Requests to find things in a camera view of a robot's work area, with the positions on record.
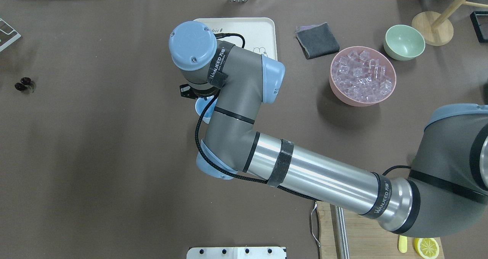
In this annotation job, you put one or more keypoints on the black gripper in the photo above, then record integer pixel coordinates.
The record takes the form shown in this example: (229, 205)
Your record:
(185, 91)

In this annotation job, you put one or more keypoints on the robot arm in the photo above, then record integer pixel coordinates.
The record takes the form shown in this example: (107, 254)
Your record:
(446, 188)

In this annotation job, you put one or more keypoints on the pink bowl of ice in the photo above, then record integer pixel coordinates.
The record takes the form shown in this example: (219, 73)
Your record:
(360, 76)

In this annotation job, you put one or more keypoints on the wooden cup tree stand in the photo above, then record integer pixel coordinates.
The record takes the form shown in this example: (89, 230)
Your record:
(435, 28)

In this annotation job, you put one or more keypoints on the cream rabbit serving tray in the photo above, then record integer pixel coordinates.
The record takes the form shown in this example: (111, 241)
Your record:
(259, 32)

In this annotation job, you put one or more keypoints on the grey folded cloth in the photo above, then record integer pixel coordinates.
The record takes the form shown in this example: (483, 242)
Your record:
(317, 40)

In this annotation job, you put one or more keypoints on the dark red cherry pair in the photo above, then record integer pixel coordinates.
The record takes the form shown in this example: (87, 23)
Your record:
(25, 84)

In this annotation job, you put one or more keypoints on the steel muddler black tip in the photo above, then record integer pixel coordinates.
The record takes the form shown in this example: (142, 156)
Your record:
(341, 234)

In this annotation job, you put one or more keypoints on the mint green bowl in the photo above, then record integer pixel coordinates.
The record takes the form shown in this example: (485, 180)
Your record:
(403, 42)

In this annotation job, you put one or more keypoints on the wooden cutting board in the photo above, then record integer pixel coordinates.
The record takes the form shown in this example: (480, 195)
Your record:
(365, 238)

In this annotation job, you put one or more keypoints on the yellow plastic knife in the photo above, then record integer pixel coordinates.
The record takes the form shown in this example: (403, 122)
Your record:
(402, 244)

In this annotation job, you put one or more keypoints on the lemon half slice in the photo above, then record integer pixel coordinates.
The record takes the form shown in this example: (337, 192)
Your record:
(427, 248)

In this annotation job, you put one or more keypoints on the black glass tray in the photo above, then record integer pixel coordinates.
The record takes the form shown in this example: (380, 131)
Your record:
(479, 20)

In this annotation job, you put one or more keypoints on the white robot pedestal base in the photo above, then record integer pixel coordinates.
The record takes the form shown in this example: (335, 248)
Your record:
(238, 252)

